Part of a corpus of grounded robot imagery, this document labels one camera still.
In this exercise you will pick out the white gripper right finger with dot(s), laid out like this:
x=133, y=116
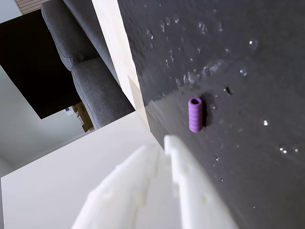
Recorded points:
x=197, y=190

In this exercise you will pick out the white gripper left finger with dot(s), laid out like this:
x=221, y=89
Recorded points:
x=124, y=190

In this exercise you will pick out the purple ribbed pen grip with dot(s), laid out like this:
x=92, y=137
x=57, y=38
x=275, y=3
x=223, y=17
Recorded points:
x=195, y=115

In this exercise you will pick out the brown cardboard box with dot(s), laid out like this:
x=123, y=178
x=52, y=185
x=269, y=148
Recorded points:
x=84, y=117

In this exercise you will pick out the grey fabric sofa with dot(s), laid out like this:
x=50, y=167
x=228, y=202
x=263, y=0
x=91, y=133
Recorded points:
x=90, y=78

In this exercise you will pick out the black glossy table mat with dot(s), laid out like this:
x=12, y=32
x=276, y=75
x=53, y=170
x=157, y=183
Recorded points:
x=226, y=71

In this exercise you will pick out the light wooden board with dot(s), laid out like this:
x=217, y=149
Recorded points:
x=114, y=47

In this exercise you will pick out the black flat panel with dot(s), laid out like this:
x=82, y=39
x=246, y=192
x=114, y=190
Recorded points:
x=31, y=66

